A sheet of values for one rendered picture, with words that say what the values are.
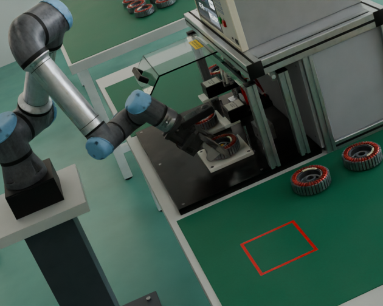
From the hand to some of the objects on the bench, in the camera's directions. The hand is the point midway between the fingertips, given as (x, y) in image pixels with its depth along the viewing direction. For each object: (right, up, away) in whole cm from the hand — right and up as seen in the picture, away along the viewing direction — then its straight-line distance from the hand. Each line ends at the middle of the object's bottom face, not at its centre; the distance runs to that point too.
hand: (224, 146), depth 238 cm
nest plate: (0, -2, +1) cm, 3 cm away
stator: (0, -1, +1) cm, 2 cm away
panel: (+20, +12, +14) cm, 28 cm away
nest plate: (-6, +7, +23) cm, 24 cm away
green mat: (+36, -15, -42) cm, 57 cm away
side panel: (+43, +4, -12) cm, 45 cm away
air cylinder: (+14, +3, +3) cm, 14 cm away
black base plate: (-1, +1, +13) cm, 13 cm away
